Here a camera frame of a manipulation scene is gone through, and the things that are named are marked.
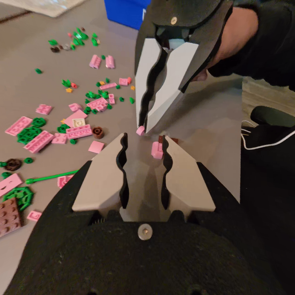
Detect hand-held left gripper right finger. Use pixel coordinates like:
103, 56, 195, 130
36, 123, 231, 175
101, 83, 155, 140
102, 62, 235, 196
161, 135, 216, 211

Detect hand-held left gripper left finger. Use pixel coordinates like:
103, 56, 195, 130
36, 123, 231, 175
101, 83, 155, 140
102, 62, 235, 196
72, 132, 128, 212

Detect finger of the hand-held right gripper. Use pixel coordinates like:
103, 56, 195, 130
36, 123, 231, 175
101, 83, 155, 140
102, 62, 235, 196
145, 42, 200, 134
135, 38, 167, 128

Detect pink curved corner brick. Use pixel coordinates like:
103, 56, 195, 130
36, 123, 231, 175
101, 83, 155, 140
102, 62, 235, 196
151, 141, 164, 160

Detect person's right forearm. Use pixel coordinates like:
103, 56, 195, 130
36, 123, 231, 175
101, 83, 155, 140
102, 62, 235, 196
207, 0, 295, 91

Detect person's right hand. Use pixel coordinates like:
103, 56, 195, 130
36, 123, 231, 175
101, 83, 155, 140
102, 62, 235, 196
192, 7, 259, 81

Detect pink notched round-corner brick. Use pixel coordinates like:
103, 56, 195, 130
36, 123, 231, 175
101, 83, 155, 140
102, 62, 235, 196
57, 175, 74, 189

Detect pink curved slope tile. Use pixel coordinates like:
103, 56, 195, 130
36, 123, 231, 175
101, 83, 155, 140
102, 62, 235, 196
88, 141, 105, 154

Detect green flexible rod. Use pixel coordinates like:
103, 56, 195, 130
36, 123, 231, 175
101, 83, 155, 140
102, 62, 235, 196
25, 170, 79, 185

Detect blue plastic bin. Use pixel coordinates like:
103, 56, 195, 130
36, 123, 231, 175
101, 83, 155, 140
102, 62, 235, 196
104, 0, 151, 31

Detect long pink hollow brick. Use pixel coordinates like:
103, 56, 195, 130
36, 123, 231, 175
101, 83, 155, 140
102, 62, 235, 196
66, 124, 93, 140

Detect pink four-stud brick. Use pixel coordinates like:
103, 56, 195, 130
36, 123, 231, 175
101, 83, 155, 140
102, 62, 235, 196
51, 133, 68, 145

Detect pink plate with round holes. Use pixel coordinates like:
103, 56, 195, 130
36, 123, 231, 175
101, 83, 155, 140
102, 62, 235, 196
86, 97, 109, 112

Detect cluster of green leaf pieces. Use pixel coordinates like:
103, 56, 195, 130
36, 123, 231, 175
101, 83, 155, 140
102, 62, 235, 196
48, 27, 99, 47

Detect pink flat square tile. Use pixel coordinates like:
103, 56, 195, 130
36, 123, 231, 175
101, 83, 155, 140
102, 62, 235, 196
63, 109, 88, 128

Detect large pink hollow brick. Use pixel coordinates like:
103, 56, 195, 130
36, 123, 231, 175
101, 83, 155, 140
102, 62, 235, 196
23, 130, 55, 154

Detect person's black clothing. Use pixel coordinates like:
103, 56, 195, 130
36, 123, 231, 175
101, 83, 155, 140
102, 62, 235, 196
240, 124, 295, 295

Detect green web wheel piece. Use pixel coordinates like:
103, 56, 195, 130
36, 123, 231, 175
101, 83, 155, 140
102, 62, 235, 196
2, 186, 34, 212
17, 126, 42, 145

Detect long pink flat plate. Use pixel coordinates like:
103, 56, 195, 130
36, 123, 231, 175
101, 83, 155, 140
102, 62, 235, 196
0, 173, 24, 198

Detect dark brown flower piece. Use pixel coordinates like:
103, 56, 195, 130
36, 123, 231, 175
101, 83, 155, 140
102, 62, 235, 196
4, 158, 23, 171

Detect pink square studded plate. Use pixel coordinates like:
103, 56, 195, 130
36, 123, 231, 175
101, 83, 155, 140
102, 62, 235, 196
35, 104, 53, 115

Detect large brown studded plate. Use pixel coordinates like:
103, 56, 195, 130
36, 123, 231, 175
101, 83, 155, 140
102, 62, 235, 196
0, 197, 24, 238

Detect pink wide studded plate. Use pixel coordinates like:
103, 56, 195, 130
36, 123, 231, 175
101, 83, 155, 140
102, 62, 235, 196
5, 116, 33, 136

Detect laminated instruction sheet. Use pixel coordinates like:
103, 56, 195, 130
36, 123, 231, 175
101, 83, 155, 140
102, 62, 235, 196
22, 0, 89, 18

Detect black chair armrest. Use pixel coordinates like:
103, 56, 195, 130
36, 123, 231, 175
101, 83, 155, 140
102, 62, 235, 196
250, 106, 295, 128

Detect scattered small green pieces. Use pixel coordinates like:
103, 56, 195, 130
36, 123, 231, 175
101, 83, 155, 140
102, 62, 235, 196
0, 68, 126, 179

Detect white cable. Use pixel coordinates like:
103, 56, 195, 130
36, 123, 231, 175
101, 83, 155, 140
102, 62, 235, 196
241, 120, 295, 150

